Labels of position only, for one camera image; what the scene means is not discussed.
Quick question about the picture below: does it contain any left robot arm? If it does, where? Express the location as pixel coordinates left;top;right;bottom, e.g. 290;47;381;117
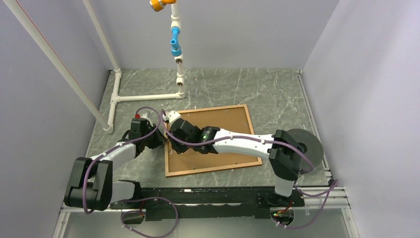
64;117;167;213

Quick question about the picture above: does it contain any white pvc pipe structure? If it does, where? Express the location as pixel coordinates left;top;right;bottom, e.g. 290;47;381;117
1;0;188;135

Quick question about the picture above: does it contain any orange pipe cap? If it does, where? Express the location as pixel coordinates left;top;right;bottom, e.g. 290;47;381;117
149;0;177;12

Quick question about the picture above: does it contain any blue pipe elbow fitting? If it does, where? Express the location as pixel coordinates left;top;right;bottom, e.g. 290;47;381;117
170;27;182;57

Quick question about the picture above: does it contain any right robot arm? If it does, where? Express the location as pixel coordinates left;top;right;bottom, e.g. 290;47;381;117
164;119;308;206

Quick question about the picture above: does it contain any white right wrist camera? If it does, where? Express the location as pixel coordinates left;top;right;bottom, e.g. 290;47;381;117
162;111;182;124

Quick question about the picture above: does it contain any wooden picture frame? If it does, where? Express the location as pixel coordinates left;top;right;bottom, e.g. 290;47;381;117
164;105;263;177

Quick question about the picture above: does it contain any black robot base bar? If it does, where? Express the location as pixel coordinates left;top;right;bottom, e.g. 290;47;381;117
110;186;305;221

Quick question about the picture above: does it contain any dark grey round disc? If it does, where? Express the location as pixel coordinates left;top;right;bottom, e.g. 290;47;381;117
287;128;324;168

